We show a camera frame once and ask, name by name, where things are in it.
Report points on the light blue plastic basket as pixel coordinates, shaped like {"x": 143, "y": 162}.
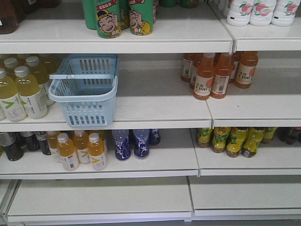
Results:
{"x": 85, "y": 86}

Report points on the blue sports drink bottle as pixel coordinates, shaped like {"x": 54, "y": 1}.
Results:
{"x": 142, "y": 142}
{"x": 122, "y": 146}
{"x": 154, "y": 137}

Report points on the white shelf unit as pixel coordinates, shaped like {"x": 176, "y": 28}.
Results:
{"x": 179, "y": 183}

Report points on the orange juice bottle C100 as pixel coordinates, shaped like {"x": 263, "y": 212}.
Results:
{"x": 222, "y": 72}
{"x": 246, "y": 69}
{"x": 204, "y": 79}

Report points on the yellow label tea bottle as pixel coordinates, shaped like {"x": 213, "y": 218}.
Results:
{"x": 204, "y": 136}
{"x": 268, "y": 134}
{"x": 250, "y": 145}
{"x": 237, "y": 137}
{"x": 218, "y": 143}

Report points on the orange vitamin drink bottle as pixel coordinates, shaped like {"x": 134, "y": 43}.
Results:
{"x": 52, "y": 144}
{"x": 97, "y": 152}
{"x": 67, "y": 152}
{"x": 80, "y": 139}

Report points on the green cartoon drink can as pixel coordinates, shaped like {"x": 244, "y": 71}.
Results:
{"x": 141, "y": 17}
{"x": 108, "y": 21}

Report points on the dark tea bottle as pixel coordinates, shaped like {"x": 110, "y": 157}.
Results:
{"x": 41, "y": 137}
{"x": 31, "y": 141}
{"x": 9, "y": 142}

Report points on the pale green drink bottle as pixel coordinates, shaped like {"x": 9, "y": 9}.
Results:
{"x": 41, "y": 75}
{"x": 9, "y": 98}
{"x": 30, "y": 93}
{"x": 10, "y": 65}

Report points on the white peach drink bottle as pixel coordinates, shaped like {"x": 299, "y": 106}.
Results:
{"x": 239, "y": 13}
{"x": 284, "y": 12}
{"x": 262, "y": 12}

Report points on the cola bottle red label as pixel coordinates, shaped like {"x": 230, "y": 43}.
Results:
{"x": 290, "y": 135}

